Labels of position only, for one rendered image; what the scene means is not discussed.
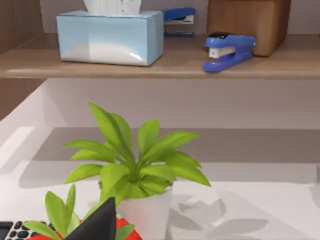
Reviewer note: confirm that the black calculator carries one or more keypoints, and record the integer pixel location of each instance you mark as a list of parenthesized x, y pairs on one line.
[(15, 230)]

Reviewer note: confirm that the wooden shelf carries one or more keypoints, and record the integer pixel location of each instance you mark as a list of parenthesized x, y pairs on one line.
[(175, 65)]

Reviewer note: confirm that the green plant in red pot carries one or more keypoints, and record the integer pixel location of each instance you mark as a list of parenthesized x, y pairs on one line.
[(60, 215)]

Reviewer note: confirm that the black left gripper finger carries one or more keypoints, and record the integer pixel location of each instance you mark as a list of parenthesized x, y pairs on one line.
[(101, 222)]

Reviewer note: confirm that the blue stapler with black top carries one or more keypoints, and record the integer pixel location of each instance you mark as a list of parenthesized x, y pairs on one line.
[(226, 51)]

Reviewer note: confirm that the wooden box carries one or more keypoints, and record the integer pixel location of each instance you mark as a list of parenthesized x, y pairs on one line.
[(247, 22)]

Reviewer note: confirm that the light blue tissue box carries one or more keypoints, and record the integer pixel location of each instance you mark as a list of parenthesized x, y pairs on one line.
[(110, 40)]

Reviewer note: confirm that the green plant in white pot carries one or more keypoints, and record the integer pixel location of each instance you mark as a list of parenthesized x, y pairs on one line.
[(140, 175)]

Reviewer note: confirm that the blue and grey stapler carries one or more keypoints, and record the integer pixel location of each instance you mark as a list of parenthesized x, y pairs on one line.
[(178, 21)]

